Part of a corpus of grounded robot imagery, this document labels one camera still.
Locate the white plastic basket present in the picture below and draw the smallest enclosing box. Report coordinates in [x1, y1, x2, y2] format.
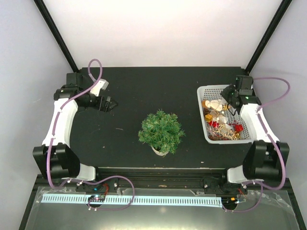
[197, 85, 256, 144]

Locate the small green christmas tree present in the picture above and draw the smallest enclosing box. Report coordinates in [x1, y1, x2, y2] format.
[138, 110, 186, 156]

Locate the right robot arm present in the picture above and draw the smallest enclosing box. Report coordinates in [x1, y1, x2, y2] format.
[218, 75, 290, 193]

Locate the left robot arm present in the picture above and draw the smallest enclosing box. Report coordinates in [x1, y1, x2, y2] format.
[33, 73, 118, 191]

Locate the gold merry christmas sign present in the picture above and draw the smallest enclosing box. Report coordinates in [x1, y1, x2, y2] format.
[217, 125, 236, 140]

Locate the wooden snowman ornament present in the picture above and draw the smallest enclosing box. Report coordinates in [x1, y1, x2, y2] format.
[205, 100, 223, 112]

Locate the pine cone ornament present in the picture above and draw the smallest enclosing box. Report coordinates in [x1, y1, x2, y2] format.
[203, 108, 211, 116]

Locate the red gift box ornament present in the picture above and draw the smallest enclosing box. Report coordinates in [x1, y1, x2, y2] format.
[235, 124, 244, 133]

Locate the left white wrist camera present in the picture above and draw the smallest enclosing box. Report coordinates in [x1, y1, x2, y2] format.
[90, 79, 109, 96]

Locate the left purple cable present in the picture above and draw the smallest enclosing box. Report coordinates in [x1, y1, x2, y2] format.
[46, 58, 135, 211]

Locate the purple cable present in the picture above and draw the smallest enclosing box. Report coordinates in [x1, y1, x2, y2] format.
[222, 76, 291, 213]
[46, 58, 135, 211]

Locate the right black frame post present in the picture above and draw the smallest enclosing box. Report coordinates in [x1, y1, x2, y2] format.
[245, 0, 292, 74]

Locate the black frame post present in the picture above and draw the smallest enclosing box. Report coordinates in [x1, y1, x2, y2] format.
[245, 0, 292, 74]
[34, 0, 79, 72]

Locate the light blue cable duct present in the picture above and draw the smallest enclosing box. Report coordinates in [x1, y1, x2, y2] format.
[41, 194, 223, 208]

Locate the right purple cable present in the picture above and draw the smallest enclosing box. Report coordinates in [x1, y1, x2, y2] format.
[222, 76, 291, 213]

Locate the left black frame post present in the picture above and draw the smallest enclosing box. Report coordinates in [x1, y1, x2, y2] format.
[34, 0, 79, 72]

